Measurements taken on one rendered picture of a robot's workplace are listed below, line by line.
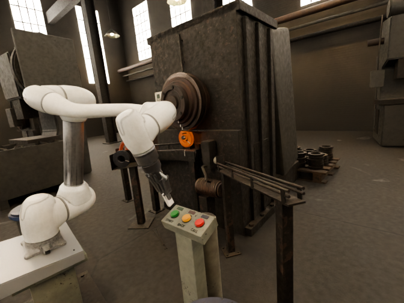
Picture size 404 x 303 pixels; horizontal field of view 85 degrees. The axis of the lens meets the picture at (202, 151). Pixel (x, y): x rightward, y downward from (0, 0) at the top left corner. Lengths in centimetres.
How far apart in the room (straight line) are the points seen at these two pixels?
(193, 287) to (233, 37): 154
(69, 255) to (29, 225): 24
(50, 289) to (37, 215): 41
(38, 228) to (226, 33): 165
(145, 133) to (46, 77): 338
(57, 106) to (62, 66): 316
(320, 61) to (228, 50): 601
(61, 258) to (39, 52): 330
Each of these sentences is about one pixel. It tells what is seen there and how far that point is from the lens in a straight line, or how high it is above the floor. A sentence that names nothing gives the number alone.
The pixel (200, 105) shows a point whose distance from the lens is 172.
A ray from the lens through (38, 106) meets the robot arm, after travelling 121.
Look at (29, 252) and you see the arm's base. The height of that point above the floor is 44.
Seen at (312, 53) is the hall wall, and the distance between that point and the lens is 773.
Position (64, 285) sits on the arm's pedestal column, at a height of 19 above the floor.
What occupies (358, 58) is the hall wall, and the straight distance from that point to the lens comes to 749.
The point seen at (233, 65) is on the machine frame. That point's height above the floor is 134.
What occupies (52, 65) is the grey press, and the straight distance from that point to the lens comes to 420.
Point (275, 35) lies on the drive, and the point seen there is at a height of 163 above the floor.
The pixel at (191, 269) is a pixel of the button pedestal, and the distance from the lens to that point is 109.
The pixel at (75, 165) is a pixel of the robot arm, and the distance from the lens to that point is 141.
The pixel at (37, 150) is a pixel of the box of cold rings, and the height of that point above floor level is 67.
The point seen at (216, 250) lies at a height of 35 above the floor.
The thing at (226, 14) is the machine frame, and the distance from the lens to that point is 184.
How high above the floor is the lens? 108
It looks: 12 degrees down
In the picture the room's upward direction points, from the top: 5 degrees counter-clockwise
